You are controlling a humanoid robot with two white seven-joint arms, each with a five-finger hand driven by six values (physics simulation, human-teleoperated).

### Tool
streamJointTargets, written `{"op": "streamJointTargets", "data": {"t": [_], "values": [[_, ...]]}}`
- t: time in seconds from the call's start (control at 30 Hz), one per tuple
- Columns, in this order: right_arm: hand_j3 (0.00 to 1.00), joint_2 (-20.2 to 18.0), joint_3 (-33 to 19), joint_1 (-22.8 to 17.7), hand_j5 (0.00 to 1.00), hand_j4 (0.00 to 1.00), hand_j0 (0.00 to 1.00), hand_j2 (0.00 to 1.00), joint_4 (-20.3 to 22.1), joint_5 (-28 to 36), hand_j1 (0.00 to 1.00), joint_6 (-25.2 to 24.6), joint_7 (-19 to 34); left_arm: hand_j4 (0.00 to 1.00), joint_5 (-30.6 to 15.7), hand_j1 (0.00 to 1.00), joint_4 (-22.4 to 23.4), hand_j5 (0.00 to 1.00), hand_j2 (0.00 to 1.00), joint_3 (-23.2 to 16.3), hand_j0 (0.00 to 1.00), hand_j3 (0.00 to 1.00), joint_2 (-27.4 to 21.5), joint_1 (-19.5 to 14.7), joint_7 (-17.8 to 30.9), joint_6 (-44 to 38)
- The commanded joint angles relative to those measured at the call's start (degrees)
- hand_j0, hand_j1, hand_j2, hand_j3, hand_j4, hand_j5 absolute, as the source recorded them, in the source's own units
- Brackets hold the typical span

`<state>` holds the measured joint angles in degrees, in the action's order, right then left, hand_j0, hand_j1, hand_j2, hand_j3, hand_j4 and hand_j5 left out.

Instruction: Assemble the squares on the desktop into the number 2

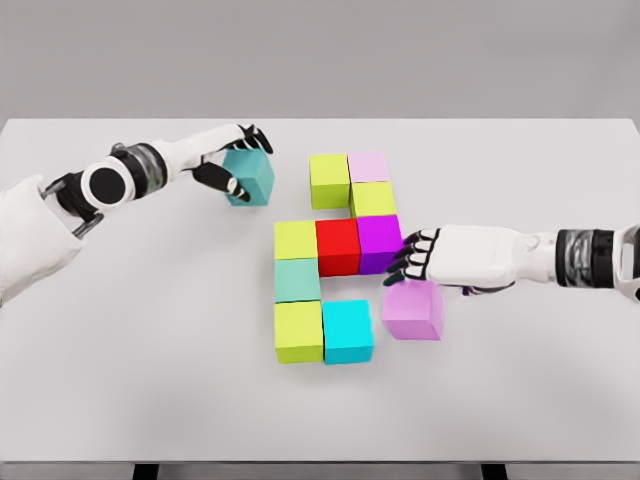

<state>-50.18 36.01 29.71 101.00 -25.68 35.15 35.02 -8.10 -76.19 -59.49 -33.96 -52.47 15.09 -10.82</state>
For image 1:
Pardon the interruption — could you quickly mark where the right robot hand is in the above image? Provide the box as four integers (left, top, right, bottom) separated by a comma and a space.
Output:
383, 224, 524, 297

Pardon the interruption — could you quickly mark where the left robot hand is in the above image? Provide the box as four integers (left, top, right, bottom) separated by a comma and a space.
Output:
182, 124, 275, 203

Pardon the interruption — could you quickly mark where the teal cube block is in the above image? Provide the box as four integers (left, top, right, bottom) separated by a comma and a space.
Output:
221, 147, 277, 208

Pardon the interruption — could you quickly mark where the orchid pink cube block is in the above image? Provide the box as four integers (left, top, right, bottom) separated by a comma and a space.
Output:
381, 279, 446, 342

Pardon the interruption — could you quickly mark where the purple cube block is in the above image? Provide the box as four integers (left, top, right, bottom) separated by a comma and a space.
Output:
356, 214, 407, 276

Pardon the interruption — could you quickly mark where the yellow-green cube block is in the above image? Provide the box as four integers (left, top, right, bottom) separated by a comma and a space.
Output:
349, 181, 399, 220
273, 220, 320, 262
273, 300, 325, 365
308, 153, 352, 211

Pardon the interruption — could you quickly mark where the pale pink cube block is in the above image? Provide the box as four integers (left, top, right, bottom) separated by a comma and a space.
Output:
347, 151, 391, 185

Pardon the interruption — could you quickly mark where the red cube block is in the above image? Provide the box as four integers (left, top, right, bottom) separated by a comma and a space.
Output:
314, 217, 362, 278

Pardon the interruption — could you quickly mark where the cyan cube block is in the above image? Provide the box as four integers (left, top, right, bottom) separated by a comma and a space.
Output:
321, 299, 375, 366

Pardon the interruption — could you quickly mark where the sea-green cube block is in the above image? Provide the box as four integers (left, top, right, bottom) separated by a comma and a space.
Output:
273, 257, 322, 305

